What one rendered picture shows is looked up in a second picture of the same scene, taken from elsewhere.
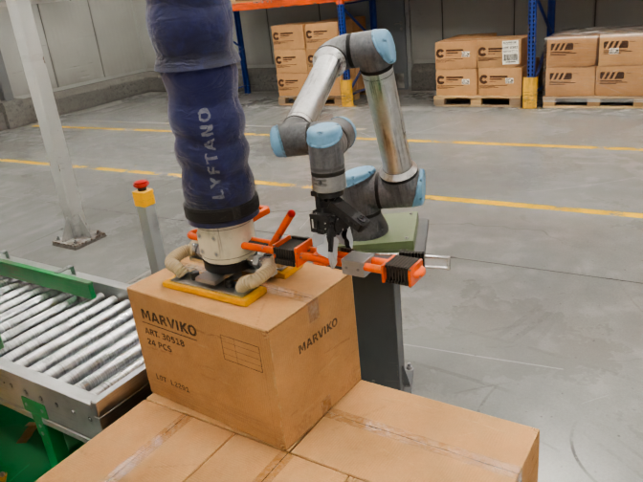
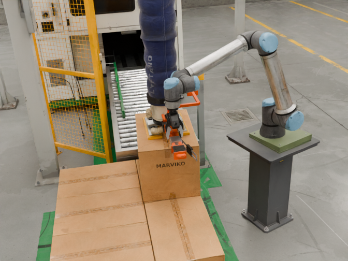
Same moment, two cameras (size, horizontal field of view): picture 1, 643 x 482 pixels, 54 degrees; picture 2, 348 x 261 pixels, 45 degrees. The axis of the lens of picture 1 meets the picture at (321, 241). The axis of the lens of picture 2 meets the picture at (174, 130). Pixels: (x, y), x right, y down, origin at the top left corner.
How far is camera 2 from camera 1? 177 cm
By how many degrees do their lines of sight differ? 42
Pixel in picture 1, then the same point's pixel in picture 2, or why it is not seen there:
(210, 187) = (150, 87)
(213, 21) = (155, 22)
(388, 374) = (263, 210)
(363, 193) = (266, 112)
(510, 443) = (206, 250)
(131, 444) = (113, 171)
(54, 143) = (237, 26)
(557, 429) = not seen: outside the picture
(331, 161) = (168, 95)
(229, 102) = (161, 55)
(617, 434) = not seen: outside the picture
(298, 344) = (156, 163)
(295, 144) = not seen: hidden behind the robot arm
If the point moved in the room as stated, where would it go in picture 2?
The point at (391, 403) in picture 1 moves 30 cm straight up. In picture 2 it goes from (195, 210) to (194, 172)
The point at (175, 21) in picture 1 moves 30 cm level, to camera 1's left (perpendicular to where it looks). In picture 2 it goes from (141, 19) to (111, 14)
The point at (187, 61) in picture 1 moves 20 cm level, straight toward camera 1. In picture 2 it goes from (144, 35) to (123, 44)
